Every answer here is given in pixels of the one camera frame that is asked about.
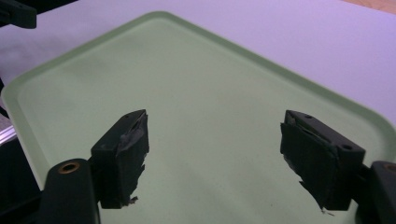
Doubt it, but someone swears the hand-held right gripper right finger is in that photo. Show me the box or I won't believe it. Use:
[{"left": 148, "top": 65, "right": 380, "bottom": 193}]
[{"left": 279, "top": 109, "right": 366, "bottom": 212}]

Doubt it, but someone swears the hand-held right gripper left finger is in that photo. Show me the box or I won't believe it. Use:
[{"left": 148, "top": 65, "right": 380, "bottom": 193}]
[{"left": 90, "top": 108, "right": 150, "bottom": 210}]

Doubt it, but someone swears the light green plastic tray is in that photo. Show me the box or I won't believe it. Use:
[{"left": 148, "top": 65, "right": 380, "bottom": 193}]
[{"left": 1, "top": 10, "right": 396, "bottom": 224}]

